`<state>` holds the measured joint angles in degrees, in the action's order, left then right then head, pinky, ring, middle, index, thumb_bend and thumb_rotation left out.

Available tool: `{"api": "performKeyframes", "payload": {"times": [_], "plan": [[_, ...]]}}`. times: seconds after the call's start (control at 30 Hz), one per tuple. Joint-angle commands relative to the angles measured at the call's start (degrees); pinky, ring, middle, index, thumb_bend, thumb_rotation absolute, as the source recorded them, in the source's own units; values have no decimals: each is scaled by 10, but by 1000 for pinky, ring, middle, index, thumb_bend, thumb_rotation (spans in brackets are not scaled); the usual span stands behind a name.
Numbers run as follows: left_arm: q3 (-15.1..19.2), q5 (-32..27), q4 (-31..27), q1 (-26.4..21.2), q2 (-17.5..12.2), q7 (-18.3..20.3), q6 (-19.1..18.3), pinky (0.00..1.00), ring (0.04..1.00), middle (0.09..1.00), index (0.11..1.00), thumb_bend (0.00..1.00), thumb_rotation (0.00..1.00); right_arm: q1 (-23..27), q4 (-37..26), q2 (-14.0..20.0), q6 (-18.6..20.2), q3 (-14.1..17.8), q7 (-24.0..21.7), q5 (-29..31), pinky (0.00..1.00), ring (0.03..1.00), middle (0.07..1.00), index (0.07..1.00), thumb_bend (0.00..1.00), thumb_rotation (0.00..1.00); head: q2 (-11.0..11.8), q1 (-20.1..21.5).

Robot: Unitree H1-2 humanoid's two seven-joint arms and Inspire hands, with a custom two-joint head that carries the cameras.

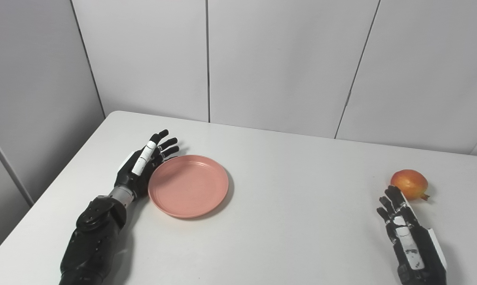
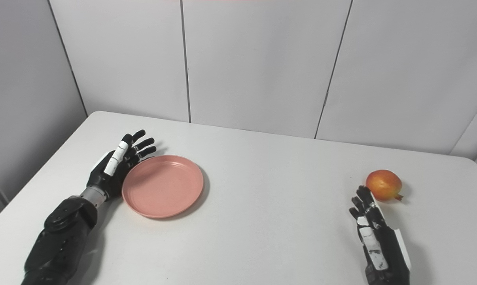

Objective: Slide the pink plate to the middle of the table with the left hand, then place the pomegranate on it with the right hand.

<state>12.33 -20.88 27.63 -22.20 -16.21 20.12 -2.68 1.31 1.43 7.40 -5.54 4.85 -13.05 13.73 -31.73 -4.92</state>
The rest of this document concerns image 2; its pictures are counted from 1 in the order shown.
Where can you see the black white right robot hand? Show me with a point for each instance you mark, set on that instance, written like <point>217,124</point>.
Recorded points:
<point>390,257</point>

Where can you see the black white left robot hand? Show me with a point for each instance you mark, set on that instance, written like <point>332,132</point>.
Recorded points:
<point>108,180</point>

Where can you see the red orange pomegranate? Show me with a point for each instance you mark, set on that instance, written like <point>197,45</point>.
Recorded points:
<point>384,183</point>

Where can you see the pink round plate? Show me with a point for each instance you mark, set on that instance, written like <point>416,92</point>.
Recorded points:
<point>163,187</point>

